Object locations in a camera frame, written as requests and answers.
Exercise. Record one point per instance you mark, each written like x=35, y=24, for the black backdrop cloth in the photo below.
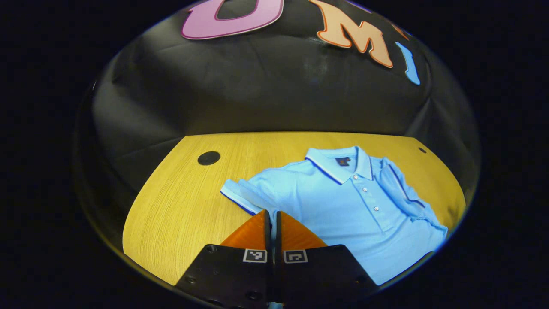
x=266, y=86

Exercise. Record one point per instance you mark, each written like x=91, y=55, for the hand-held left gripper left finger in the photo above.
x=266, y=231

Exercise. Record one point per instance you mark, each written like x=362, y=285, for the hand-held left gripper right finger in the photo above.
x=279, y=231

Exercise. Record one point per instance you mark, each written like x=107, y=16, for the light blue polo T-shirt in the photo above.
x=343, y=206

